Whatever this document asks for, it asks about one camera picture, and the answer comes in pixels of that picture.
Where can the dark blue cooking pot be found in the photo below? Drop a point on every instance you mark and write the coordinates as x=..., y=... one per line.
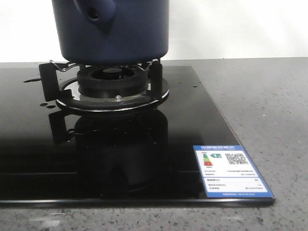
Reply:
x=111, y=32

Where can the right black burner with grate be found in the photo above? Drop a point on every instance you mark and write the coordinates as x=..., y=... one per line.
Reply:
x=98, y=89

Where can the blue energy label sticker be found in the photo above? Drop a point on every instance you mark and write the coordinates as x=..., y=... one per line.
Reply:
x=227, y=171

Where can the black glass gas stove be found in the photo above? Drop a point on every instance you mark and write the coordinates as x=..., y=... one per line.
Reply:
x=53, y=157

